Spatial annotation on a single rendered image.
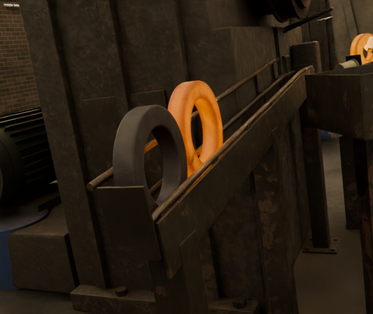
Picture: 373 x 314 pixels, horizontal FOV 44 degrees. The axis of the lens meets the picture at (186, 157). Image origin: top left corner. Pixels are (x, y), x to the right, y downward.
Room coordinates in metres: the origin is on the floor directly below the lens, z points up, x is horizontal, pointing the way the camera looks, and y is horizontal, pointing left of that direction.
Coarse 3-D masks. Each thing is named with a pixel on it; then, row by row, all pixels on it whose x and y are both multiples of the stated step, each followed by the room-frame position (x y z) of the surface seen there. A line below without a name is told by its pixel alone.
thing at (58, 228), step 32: (0, 128) 1.96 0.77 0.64; (32, 128) 2.04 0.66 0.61; (0, 160) 1.81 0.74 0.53; (32, 160) 1.97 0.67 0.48; (0, 192) 1.81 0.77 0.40; (32, 192) 2.19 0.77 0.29; (64, 224) 1.72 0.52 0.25; (32, 256) 1.68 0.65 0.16; (64, 256) 1.61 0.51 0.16; (32, 288) 1.70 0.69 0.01; (64, 288) 1.62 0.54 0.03
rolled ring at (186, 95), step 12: (180, 84) 0.82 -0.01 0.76; (192, 84) 0.81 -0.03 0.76; (204, 84) 0.85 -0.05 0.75; (180, 96) 0.78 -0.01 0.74; (192, 96) 0.80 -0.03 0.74; (204, 96) 0.84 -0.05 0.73; (168, 108) 0.78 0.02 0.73; (180, 108) 0.76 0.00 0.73; (192, 108) 0.79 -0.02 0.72; (204, 108) 0.88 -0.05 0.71; (216, 108) 0.89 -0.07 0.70; (180, 120) 0.75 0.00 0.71; (204, 120) 0.89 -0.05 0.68; (216, 120) 0.88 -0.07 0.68; (204, 132) 0.89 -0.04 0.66; (216, 132) 0.88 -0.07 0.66; (192, 144) 0.77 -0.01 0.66; (204, 144) 0.88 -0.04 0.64; (216, 144) 0.87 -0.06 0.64; (192, 156) 0.76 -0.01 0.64; (204, 156) 0.86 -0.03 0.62; (192, 168) 0.76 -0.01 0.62
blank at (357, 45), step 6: (360, 36) 1.94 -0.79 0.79; (366, 36) 1.95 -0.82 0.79; (372, 36) 1.97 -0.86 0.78; (354, 42) 1.94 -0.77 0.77; (360, 42) 1.93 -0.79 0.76; (366, 42) 1.95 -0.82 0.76; (354, 48) 1.93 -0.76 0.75; (360, 48) 1.93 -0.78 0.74; (354, 54) 1.92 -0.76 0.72; (372, 54) 1.97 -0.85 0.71; (366, 60) 1.94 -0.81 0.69; (372, 60) 1.96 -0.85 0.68
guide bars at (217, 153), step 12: (300, 72) 1.52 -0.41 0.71; (288, 84) 1.35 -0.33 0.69; (276, 96) 1.21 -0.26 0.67; (264, 108) 1.10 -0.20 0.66; (252, 120) 1.00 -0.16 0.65; (240, 132) 0.92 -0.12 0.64; (228, 144) 0.85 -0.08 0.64; (216, 156) 0.79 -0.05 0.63; (204, 168) 0.74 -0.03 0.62; (192, 180) 0.69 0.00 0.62; (180, 192) 0.65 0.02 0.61; (168, 204) 0.62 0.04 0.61; (156, 216) 0.58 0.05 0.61
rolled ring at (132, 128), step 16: (128, 112) 0.65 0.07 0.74; (144, 112) 0.64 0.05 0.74; (160, 112) 0.68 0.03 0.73; (128, 128) 0.61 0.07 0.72; (144, 128) 0.63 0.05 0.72; (160, 128) 0.69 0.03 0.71; (176, 128) 0.72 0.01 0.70; (128, 144) 0.60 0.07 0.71; (144, 144) 0.62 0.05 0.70; (160, 144) 0.72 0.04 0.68; (176, 144) 0.72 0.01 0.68; (128, 160) 0.59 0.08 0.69; (176, 160) 0.72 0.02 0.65; (128, 176) 0.58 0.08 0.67; (144, 176) 0.60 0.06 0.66; (176, 176) 0.71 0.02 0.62; (160, 192) 0.70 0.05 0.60
